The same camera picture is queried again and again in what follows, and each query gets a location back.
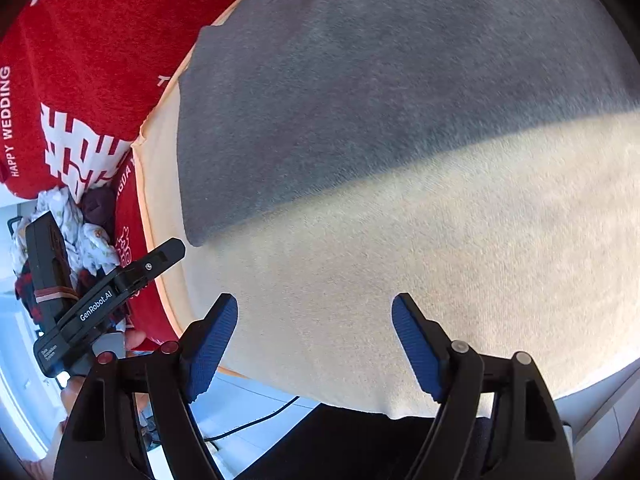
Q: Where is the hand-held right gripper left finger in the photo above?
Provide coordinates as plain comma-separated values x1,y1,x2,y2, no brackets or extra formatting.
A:
52,292,240,480

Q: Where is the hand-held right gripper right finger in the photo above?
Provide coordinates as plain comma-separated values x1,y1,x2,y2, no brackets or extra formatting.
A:
391,292,576,480

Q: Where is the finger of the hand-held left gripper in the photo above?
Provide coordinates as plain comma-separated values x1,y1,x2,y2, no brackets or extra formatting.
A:
119,238,187,285

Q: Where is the grey knit sweater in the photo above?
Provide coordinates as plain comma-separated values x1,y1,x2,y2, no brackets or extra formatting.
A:
177,0,636,248

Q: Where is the person's left hand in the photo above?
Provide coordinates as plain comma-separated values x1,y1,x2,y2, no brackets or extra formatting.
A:
61,331,149,411

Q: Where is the red plaid cloth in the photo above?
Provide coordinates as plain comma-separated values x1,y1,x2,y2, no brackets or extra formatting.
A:
14,267,56,328

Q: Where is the white floral cloth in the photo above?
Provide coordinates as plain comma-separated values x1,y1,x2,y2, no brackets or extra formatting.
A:
12,187,122,281

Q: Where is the cream towel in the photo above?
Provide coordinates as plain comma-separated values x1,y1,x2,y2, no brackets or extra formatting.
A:
131,10,640,421

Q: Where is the dark maroon cloth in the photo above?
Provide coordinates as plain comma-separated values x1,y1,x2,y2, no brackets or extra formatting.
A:
81,186,120,233

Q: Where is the red printed blanket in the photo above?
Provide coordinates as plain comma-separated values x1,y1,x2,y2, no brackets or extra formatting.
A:
0,0,281,356

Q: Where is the black cable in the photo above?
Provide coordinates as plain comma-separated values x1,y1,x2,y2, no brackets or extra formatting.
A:
204,396,302,444

